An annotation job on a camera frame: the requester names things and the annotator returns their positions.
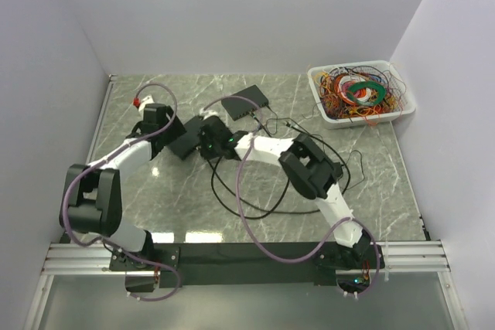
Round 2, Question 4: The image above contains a black network switch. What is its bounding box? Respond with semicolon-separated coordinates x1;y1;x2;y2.
221;85;269;121
168;116;202;160

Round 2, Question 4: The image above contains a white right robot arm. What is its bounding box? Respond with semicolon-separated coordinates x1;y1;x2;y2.
199;114;379;267

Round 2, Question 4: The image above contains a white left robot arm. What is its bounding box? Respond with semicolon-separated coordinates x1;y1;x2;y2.
59;103;186;270

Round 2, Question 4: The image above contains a black power adapter brick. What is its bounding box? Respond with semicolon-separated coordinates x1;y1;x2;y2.
330;162;343;182

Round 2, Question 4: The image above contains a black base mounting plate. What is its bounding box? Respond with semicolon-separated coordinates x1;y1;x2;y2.
108;241;387;293

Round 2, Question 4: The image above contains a white plastic basket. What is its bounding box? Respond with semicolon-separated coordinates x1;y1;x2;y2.
307;60;416;129

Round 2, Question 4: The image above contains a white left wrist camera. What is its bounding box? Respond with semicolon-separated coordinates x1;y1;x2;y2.
133;95;155;112

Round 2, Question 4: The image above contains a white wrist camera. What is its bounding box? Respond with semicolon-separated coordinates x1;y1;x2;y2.
199;108;218;120
133;95;155;112

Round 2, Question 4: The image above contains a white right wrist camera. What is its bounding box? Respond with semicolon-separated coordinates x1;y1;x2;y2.
199;108;218;120

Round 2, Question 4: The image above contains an aluminium left side rail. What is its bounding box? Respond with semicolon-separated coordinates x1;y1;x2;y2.
64;74;119;164

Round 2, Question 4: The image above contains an aluminium rail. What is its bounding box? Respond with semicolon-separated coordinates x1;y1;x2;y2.
64;74;119;164
41;240;452;277

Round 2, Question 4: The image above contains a colourful wire bundle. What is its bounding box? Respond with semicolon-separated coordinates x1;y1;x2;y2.
302;60;407;127

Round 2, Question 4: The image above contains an aluminium front rail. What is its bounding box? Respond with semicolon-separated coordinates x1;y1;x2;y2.
41;240;452;277

